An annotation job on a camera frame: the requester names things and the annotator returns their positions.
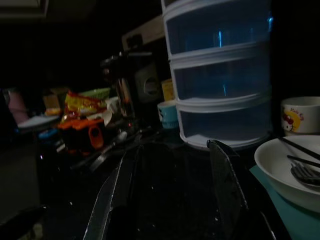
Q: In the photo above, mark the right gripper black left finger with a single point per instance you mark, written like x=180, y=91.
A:
x=110, y=200

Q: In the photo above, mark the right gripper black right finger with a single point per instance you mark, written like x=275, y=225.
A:
x=228, y=182

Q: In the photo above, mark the white ceramic bowl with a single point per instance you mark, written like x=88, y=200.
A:
x=272, y=165

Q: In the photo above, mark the steel spoon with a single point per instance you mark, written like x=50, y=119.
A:
x=120, y=137

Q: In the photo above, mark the teal round plate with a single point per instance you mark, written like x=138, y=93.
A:
x=292, y=220

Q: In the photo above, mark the orange and black tool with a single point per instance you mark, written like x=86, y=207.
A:
x=82, y=130

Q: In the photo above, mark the steel fork with wide head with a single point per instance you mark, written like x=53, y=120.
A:
x=305, y=173

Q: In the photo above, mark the black chopstick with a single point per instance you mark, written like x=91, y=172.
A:
x=303, y=161
x=300, y=149

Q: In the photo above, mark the small blue plastic object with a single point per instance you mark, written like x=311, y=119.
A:
x=48, y=134

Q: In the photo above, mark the light blue cup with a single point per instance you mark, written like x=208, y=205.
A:
x=168, y=115

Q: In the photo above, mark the white cartoon cat mug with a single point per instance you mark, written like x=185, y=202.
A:
x=300, y=117

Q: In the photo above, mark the small white cup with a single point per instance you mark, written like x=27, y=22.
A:
x=111, y=103

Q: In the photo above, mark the red yellow snack packet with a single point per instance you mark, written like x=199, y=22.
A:
x=82, y=103

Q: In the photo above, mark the flat white lid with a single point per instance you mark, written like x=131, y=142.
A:
x=37, y=122

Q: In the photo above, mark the green plastic basket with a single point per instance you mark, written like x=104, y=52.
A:
x=97, y=93

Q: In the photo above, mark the white blue plastic drawer tower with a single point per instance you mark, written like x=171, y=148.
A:
x=217, y=75

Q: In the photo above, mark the small yellow box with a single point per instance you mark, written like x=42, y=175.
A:
x=168, y=90

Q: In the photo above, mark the brown cardboard box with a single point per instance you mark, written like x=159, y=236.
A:
x=53, y=98

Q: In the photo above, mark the pink plastic cup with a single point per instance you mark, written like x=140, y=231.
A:
x=17, y=107

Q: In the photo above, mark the grey wall socket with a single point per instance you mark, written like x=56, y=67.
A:
x=148, y=83

